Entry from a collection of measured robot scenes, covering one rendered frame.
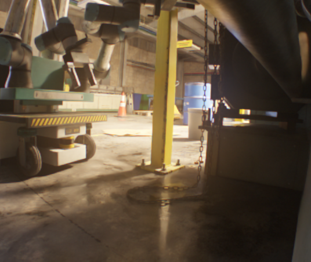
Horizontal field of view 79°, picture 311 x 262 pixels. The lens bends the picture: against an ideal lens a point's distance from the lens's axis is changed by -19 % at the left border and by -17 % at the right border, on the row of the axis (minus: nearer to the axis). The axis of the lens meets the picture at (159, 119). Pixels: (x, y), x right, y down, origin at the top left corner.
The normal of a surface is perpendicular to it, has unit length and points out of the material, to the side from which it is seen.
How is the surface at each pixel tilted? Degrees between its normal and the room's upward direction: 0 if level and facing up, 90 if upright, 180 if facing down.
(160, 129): 90
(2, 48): 97
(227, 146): 90
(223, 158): 90
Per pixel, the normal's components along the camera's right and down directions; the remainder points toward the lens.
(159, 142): -0.60, 0.02
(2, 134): 0.93, 0.07
